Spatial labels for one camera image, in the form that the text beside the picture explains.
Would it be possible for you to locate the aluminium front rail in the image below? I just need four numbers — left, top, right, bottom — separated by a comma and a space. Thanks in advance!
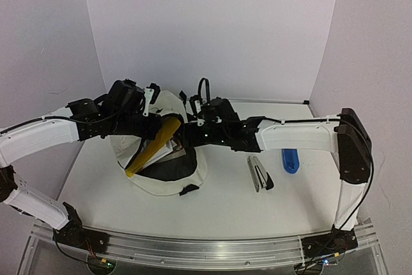
32, 222, 388, 274

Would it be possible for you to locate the cream canvas backpack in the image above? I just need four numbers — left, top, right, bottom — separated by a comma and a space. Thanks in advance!
110, 90, 208, 196

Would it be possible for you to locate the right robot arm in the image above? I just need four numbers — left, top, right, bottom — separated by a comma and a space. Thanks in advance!
183, 81, 371, 238

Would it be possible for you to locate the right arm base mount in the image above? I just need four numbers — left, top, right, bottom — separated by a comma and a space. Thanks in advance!
301, 223, 358, 258

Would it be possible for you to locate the dark cover paperback book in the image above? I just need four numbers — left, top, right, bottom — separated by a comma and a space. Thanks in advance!
171, 137, 185, 155

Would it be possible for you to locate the blue pencil case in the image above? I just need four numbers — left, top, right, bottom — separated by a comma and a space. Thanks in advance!
281, 149, 300, 174

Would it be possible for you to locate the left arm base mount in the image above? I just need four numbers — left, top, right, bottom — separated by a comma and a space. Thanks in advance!
53, 202, 109, 254

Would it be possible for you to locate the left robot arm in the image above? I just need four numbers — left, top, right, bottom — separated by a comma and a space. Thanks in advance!
1, 79, 161, 246

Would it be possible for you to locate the white palm leaf book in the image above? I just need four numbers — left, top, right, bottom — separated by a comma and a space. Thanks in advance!
142, 140, 173, 169

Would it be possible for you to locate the yellow book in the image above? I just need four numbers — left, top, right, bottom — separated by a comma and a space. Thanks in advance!
125, 117, 182, 177

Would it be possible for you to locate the silver black stapler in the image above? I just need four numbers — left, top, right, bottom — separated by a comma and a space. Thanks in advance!
247, 156, 275, 193

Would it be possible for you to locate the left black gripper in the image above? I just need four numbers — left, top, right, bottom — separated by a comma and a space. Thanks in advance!
109, 113, 162, 141

